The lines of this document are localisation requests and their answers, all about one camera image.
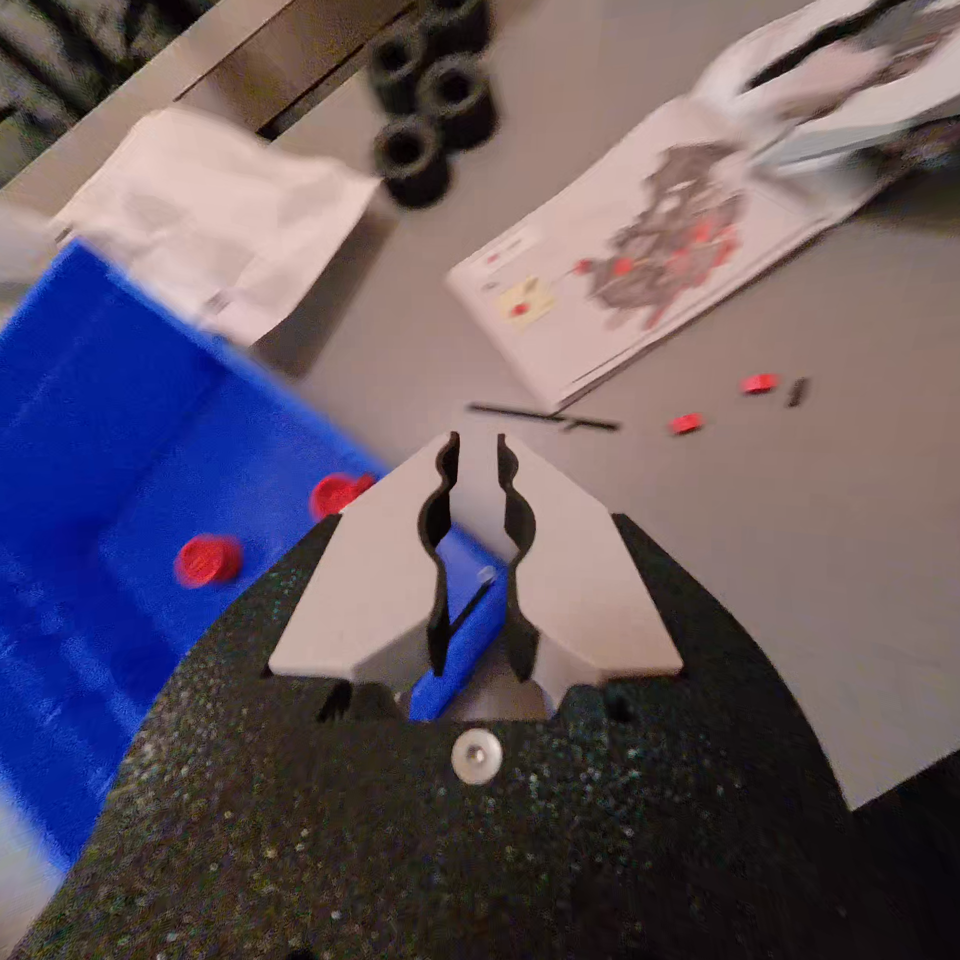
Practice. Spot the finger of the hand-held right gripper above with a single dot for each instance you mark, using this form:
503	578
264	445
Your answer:
862	90
787	41

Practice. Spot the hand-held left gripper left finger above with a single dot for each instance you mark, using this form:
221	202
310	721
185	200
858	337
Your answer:
360	592

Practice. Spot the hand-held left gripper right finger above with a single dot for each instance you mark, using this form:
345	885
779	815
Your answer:
592	592

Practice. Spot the small red round brick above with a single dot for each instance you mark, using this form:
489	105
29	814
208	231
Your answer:
208	561
337	495
759	384
684	424

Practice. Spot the long black axle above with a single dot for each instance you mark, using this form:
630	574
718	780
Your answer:
525	412

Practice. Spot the blue plastic bin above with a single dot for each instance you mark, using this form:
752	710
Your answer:
112	412

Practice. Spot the open instruction booklet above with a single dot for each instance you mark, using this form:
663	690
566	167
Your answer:
600	247

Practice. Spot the short black pin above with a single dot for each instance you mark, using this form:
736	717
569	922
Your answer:
797	392

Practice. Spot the black toy tyre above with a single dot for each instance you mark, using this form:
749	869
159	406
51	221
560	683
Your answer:
390	82
454	30
412	184
472	120

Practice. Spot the white paper bag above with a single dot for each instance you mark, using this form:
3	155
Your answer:
210	217

